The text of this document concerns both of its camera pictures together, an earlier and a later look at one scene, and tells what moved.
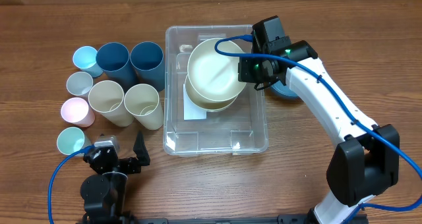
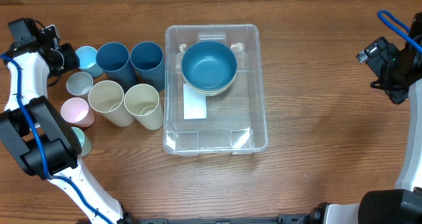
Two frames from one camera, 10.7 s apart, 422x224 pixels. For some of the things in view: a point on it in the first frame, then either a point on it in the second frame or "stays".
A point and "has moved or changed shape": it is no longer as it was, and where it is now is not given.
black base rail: [288, 219] stays
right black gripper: [242, 76] → [397, 93]
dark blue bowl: [281, 88] → [209, 65]
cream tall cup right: [142, 101] stays
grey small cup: [79, 83] stays
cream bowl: [206, 105] → [213, 92]
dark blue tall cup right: [148, 59] stays
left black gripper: [142, 154] → [74, 60]
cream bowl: [213, 76] has moved or changed shape
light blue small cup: [84, 57] stays
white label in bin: [191, 111] stays
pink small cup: [76, 111] stays
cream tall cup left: [107, 98] stays
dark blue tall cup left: [113, 58] stays
